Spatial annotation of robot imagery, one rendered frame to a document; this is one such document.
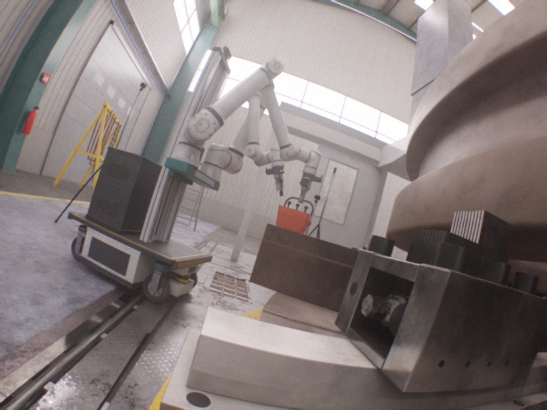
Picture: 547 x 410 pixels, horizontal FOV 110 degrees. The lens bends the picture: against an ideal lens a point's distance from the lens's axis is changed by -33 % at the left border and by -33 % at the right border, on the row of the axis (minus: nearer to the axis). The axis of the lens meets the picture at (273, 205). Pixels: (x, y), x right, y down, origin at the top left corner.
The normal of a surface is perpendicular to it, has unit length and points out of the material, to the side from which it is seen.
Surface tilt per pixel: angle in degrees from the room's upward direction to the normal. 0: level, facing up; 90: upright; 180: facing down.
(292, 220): 97
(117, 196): 90
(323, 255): 90
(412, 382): 90
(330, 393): 72
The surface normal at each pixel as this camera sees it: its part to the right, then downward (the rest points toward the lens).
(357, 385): 0.22, -0.34
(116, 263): -0.10, -0.11
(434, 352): 0.14, -0.04
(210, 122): 0.39, 0.08
